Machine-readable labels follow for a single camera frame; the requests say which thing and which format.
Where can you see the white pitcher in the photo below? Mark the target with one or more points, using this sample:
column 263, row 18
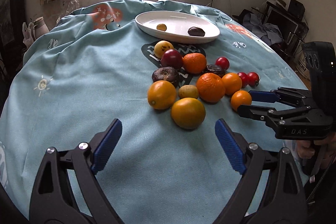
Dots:
column 33, row 31

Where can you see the smooth orange citrus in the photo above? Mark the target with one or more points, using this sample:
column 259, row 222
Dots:
column 232, row 83

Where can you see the black shelf with monitor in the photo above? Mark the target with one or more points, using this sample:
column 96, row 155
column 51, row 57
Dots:
column 291, row 23

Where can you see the small yellow fruit on plate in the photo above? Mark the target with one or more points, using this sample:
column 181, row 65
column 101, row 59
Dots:
column 161, row 27

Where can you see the large textured orange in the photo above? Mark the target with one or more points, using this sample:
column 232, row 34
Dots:
column 210, row 87

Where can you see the white oval plate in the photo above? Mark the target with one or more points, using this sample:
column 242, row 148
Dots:
column 177, row 24

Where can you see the red cherry tomato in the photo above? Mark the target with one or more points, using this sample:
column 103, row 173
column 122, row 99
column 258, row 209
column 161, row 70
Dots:
column 253, row 79
column 244, row 79
column 223, row 62

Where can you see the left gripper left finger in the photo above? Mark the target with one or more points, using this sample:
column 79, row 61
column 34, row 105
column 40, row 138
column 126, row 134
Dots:
column 52, row 198

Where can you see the small orange citrus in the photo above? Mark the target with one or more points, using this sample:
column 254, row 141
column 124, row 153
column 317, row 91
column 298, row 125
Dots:
column 239, row 98

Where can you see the right hand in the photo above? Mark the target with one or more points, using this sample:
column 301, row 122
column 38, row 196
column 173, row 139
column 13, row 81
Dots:
column 306, row 151

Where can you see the dark brown water chestnut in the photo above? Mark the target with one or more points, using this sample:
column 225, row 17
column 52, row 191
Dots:
column 169, row 74

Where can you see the yellow orange lemon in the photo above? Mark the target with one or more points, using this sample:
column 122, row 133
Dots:
column 161, row 95

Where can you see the blue clothes pile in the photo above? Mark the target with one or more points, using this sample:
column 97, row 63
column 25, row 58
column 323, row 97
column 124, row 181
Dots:
column 268, row 33

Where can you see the large yellow orange citrus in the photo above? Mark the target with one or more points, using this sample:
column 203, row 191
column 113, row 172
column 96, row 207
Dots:
column 188, row 113

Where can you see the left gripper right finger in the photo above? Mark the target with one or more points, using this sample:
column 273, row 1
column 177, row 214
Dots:
column 270, row 189

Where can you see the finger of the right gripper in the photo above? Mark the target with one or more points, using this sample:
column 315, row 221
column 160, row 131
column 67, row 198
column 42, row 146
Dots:
column 286, row 96
column 262, row 113

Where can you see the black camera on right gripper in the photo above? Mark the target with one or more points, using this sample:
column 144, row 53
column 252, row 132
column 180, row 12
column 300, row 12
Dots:
column 320, row 60

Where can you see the textured mandarin orange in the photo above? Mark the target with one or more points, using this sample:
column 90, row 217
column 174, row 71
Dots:
column 194, row 63

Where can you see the dark red plum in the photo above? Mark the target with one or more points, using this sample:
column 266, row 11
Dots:
column 172, row 58

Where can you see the yellow spotted fruit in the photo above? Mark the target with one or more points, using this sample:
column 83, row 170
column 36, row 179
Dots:
column 161, row 47

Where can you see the small yellow green fruit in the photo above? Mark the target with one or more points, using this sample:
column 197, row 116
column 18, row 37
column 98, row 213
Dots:
column 188, row 91

